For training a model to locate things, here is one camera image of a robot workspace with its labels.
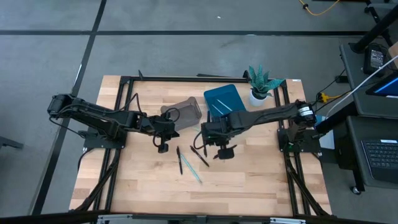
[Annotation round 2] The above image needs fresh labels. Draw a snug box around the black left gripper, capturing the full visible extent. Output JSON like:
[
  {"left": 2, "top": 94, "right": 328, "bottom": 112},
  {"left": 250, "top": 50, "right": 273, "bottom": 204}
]
[{"left": 140, "top": 114, "right": 180, "bottom": 139}]

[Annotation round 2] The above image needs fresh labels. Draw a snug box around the blue plastic bin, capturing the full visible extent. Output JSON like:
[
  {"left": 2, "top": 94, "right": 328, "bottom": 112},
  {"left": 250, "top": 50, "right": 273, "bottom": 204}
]
[{"left": 203, "top": 83, "right": 248, "bottom": 118}]

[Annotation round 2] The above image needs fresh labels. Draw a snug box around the green plant in white pot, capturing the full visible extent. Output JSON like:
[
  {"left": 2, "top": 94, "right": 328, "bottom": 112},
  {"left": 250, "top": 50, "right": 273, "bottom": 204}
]
[{"left": 248, "top": 64, "right": 285, "bottom": 108}]

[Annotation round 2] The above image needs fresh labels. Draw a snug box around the grey desk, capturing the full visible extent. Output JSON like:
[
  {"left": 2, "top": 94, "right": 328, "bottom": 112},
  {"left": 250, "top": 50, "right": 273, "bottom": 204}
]
[{"left": 338, "top": 43, "right": 398, "bottom": 119}]

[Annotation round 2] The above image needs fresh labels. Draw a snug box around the black keyboard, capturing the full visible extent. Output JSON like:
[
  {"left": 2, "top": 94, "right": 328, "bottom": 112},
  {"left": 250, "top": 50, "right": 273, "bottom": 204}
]
[{"left": 360, "top": 139, "right": 398, "bottom": 184}]

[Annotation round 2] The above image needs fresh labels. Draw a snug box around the monitor with blue screen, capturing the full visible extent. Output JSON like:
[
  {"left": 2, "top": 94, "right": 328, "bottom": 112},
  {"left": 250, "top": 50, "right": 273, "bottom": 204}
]
[{"left": 365, "top": 71, "right": 398, "bottom": 99}]

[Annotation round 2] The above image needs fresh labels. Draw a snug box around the black power adapter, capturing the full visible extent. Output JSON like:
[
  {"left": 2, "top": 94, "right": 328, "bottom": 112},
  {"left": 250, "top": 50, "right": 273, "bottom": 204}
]
[{"left": 363, "top": 43, "right": 388, "bottom": 75}]

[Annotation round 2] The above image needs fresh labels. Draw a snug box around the black desk leg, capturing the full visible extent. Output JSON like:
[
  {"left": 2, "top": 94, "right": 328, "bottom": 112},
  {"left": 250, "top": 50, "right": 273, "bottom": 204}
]
[{"left": 348, "top": 6, "right": 398, "bottom": 54}]

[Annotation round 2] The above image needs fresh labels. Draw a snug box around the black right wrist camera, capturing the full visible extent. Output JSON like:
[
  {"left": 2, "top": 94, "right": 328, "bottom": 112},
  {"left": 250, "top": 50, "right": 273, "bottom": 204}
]
[{"left": 217, "top": 148, "right": 236, "bottom": 161}]

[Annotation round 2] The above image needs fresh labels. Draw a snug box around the black aluminium table frame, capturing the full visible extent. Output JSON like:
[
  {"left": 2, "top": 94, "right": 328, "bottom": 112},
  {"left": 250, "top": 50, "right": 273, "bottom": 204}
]
[{"left": 70, "top": 74, "right": 332, "bottom": 217}]

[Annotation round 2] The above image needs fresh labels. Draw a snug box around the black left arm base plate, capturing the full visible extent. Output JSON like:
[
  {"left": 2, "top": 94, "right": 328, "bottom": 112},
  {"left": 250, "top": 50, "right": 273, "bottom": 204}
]
[{"left": 83, "top": 124, "right": 129, "bottom": 149}]

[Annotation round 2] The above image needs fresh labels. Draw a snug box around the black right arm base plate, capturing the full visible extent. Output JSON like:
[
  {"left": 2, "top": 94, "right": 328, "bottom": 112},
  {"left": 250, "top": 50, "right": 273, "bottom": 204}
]
[{"left": 277, "top": 127, "right": 321, "bottom": 153}]

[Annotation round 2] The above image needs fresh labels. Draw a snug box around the white cable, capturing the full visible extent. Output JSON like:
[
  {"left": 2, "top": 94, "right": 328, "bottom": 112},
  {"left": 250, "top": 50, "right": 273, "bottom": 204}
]
[{"left": 325, "top": 55, "right": 398, "bottom": 119}]

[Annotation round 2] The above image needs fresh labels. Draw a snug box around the yellow cable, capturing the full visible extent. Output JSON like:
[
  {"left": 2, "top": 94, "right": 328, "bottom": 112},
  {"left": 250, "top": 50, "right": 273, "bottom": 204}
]
[{"left": 298, "top": 0, "right": 341, "bottom": 16}]

